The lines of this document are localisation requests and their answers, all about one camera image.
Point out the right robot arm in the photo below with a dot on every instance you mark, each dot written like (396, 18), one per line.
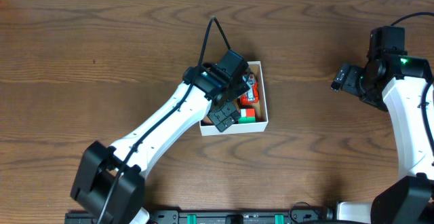
(402, 87)

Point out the black left camera box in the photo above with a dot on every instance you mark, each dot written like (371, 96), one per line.
(233, 65)

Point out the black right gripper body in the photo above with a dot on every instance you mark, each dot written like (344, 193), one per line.
(348, 80)

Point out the colourful puzzle cube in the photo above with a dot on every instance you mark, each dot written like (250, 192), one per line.
(248, 116)

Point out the red toy fire truck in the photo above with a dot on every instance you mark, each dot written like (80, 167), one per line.
(252, 95)

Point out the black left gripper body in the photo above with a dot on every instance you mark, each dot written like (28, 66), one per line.
(241, 90)

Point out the white cardboard box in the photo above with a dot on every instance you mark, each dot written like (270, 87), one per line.
(261, 112)

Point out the black camera box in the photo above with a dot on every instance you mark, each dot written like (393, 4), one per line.
(386, 40)
(233, 65)

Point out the black right camera box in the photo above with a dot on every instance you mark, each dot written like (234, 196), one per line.
(386, 40)

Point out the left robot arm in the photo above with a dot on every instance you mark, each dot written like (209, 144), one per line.
(110, 181)

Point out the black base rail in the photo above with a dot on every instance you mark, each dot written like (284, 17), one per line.
(300, 212)

